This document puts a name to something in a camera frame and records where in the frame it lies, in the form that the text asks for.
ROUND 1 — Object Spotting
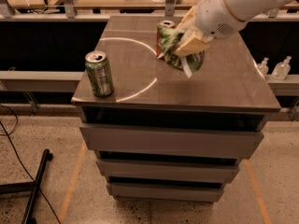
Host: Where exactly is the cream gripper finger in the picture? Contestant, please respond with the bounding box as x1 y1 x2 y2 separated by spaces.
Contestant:
174 30 214 57
178 6 197 31

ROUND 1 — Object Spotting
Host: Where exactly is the green jalapeno chip bag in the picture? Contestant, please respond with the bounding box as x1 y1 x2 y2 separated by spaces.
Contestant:
157 25 208 77

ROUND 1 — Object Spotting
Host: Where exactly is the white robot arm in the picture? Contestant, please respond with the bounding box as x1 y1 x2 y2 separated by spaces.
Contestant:
174 0 293 57

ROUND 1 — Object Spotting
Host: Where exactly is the red Coca-Cola can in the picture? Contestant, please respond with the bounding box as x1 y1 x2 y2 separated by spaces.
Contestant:
156 20 176 56

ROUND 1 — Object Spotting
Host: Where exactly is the green soda can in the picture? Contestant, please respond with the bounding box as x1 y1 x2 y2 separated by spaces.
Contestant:
85 50 114 97

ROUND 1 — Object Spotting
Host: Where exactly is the clear pump bottle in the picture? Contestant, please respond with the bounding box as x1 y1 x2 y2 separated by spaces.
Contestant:
257 57 268 77

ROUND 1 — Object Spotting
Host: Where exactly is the clear sanitizer bottle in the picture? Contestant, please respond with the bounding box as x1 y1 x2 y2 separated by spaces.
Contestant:
272 56 292 80

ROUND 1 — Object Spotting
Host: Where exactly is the grey drawer cabinet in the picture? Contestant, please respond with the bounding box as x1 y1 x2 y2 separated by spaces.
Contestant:
72 15 280 189

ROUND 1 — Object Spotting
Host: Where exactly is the top grey drawer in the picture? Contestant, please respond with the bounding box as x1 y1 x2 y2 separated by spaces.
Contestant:
80 123 263 159

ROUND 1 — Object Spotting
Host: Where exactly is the grey drawer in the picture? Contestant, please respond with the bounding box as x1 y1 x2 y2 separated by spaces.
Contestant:
97 159 239 183
107 183 223 203
80 123 263 159

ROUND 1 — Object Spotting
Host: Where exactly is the middle grey drawer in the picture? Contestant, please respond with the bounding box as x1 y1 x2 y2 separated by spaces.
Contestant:
97 159 239 183

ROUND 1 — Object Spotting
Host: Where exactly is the bottom grey drawer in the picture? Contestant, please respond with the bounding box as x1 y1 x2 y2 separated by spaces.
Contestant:
107 183 223 203

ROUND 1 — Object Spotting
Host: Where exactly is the black floor cable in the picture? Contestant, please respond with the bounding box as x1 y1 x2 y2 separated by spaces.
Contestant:
0 104 63 224

